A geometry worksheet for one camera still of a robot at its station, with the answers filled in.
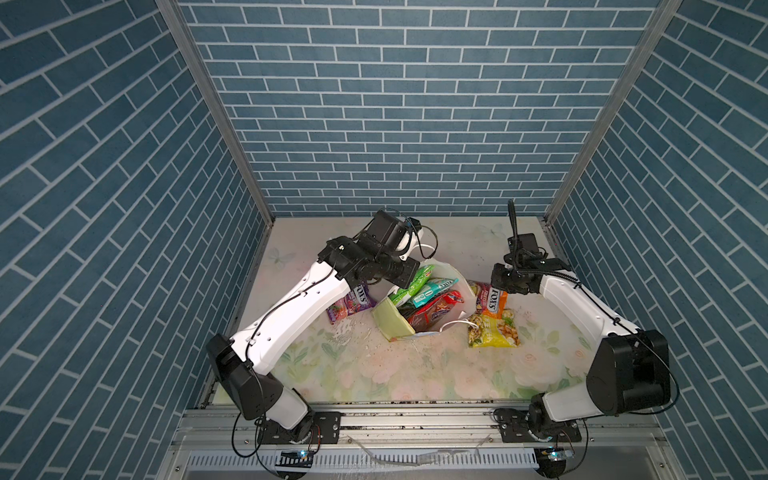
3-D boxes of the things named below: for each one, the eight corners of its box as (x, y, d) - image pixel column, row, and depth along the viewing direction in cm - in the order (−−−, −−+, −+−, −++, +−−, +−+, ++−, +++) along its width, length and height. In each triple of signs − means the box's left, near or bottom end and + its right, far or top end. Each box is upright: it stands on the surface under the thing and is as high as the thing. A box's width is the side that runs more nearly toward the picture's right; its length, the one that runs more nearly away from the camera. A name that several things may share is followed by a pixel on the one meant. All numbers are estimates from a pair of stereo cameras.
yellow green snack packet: (470, 349, 89) (472, 344, 86) (464, 314, 96) (466, 308, 93) (518, 350, 89) (522, 344, 86) (508, 314, 96) (512, 308, 93)
